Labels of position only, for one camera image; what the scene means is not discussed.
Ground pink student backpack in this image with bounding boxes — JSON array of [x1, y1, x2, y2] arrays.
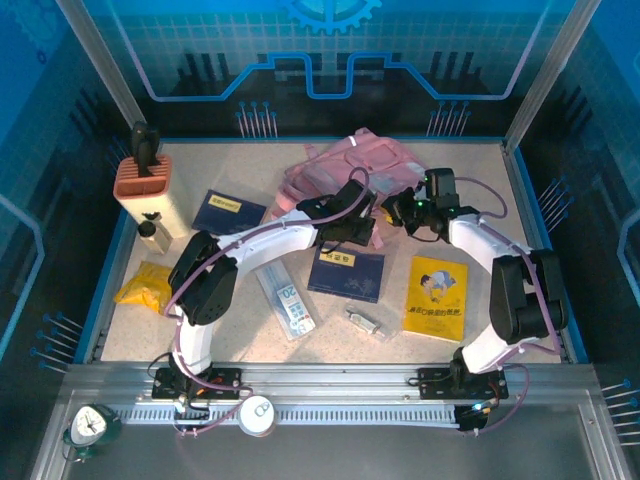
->
[[272, 127, 436, 250]]

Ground navy book with yellow label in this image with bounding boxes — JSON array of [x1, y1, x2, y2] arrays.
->
[[306, 248, 387, 305], [191, 188, 268, 236]]

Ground yellow children's book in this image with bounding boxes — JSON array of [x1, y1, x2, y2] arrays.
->
[[402, 255, 470, 344]]

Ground ruler set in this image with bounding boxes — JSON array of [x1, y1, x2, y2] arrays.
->
[[254, 262, 319, 342]]

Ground small metal item clear pack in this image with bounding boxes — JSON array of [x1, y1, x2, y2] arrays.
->
[[343, 307, 396, 343]]

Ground cream knife block orange top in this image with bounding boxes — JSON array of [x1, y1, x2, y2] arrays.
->
[[112, 153, 194, 240]]

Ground gold perfume bottle black cap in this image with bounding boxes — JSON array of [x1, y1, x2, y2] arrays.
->
[[137, 212, 174, 256]]

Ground yellow plastic packet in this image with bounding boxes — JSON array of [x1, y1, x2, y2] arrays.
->
[[113, 260, 174, 316]]

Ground green alarm clock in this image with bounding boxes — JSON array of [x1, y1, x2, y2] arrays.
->
[[62, 403, 123, 461]]

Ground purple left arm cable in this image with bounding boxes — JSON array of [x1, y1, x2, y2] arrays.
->
[[163, 166, 371, 439]]

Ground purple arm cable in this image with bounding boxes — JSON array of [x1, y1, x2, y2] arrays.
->
[[163, 166, 371, 439], [454, 175, 566, 436]]

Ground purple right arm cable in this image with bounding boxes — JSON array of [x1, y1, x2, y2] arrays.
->
[[454, 175, 566, 436]]

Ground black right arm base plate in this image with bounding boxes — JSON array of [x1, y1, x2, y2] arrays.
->
[[417, 366, 509, 401]]

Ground aluminium frame post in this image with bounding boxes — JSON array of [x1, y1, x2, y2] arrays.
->
[[54, 0, 149, 136], [502, 0, 604, 154]]

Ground grey slotted cable duct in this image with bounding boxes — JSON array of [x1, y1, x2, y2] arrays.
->
[[114, 403, 461, 426]]

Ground black knife handle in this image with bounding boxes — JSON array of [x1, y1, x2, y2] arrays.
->
[[130, 121, 161, 179]]

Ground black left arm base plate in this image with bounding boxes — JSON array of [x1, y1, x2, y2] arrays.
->
[[151, 367, 244, 401]]

